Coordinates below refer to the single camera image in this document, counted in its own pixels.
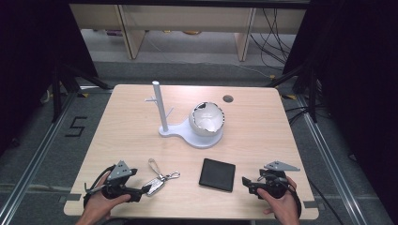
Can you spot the person's right hand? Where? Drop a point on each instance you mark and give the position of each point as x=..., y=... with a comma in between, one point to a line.
x=286, y=207

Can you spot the black leather wallet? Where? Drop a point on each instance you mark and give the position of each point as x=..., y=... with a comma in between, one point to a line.
x=217, y=175

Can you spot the grey tape strip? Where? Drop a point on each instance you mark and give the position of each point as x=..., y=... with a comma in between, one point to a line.
x=73, y=197
x=310, y=204

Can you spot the light wooden desk frame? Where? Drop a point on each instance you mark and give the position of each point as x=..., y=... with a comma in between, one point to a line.
x=187, y=18

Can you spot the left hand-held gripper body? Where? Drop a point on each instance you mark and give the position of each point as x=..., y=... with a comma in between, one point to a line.
x=118, y=175

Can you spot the dark curtain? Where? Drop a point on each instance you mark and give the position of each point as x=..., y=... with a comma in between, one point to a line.
x=359, y=93
x=34, y=62

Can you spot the white key stand with pole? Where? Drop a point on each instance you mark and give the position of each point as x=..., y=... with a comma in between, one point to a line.
x=200, y=141

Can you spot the aluminium floor rail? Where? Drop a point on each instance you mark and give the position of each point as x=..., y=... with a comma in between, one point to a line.
x=331, y=165
x=28, y=175

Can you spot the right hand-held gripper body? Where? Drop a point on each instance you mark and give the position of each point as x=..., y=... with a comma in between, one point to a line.
x=275, y=184

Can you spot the grey round table grommet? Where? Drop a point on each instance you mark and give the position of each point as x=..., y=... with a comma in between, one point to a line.
x=228, y=98

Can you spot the black metal stand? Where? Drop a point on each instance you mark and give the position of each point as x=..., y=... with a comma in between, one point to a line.
x=308, y=90
x=62, y=87

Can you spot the person's left hand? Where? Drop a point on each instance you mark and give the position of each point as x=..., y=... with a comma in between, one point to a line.
x=97, y=206

